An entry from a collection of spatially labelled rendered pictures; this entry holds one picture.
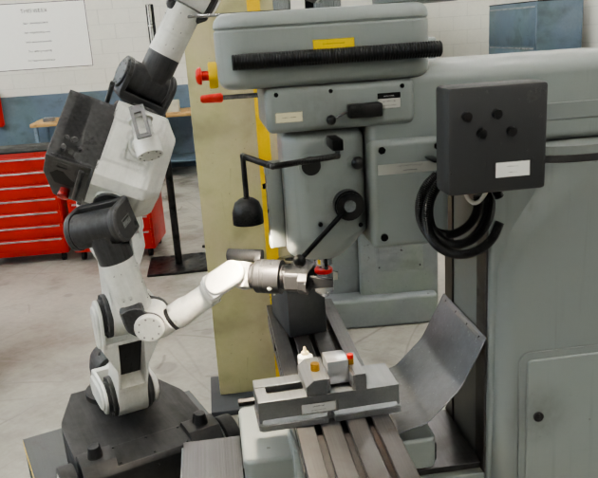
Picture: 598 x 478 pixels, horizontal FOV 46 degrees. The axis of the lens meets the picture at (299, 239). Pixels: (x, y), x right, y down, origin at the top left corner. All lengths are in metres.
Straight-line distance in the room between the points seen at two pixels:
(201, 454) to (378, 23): 1.23
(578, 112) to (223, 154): 2.02
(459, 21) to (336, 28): 9.80
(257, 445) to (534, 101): 1.08
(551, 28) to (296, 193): 7.42
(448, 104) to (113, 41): 9.52
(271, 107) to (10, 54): 9.54
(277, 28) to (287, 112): 0.18
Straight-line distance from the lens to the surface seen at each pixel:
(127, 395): 2.51
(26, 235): 6.68
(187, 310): 1.87
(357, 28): 1.58
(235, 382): 3.82
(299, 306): 2.17
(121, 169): 1.87
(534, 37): 8.84
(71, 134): 1.90
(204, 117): 3.42
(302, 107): 1.58
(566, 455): 1.99
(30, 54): 10.94
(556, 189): 1.73
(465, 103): 1.40
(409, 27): 1.61
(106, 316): 2.30
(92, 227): 1.82
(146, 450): 2.42
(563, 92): 1.78
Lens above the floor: 1.85
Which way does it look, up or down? 16 degrees down
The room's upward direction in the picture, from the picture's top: 4 degrees counter-clockwise
